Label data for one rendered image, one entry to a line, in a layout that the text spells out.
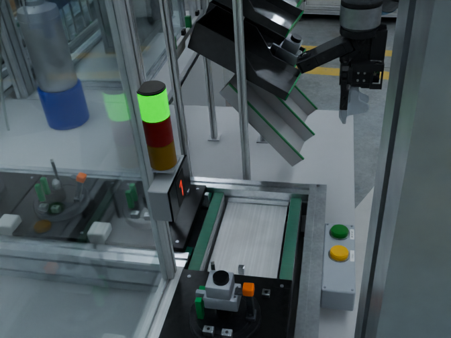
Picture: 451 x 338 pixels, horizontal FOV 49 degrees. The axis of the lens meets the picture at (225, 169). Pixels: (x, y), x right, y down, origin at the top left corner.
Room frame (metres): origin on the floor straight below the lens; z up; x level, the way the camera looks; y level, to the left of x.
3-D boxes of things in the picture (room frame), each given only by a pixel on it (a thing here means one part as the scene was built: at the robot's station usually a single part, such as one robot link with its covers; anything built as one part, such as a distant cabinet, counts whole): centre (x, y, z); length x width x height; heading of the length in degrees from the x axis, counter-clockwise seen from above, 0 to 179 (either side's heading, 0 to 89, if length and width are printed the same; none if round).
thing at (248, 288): (0.61, -0.02, 1.04); 0.04 x 0.02 x 0.08; 76
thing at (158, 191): (0.76, 0.11, 1.29); 0.12 x 0.05 x 0.25; 166
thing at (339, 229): (0.85, -0.25, 0.96); 0.04 x 0.04 x 0.02
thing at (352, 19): (0.91, -0.28, 1.45); 0.08 x 0.08 x 0.05
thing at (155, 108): (0.76, 0.11, 1.38); 0.05 x 0.05 x 0.05
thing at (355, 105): (0.90, -0.27, 1.27); 0.06 x 0.03 x 0.09; 76
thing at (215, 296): (0.63, 0.03, 1.06); 0.08 x 0.04 x 0.07; 75
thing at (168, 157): (0.76, 0.11, 1.28); 0.05 x 0.05 x 0.05
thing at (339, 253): (0.78, -0.24, 0.96); 0.04 x 0.04 x 0.02
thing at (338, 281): (0.78, -0.24, 0.93); 0.21 x 0.07 x 0.06; 166
